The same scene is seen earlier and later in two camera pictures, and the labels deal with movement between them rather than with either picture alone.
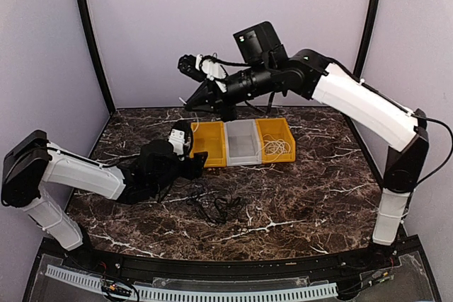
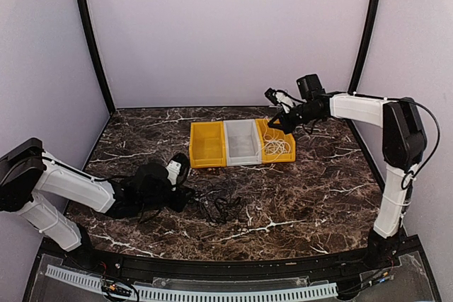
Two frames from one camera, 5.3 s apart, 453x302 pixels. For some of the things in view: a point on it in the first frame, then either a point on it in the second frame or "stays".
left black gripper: x=195 y=165 to x=179 y=204
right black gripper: x=214 y=101 to x=287 y=126
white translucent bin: x=242 y=143 stays
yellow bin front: x=276 y=141 stays
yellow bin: x=209 y=136 stays
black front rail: x=207 y=269 stays
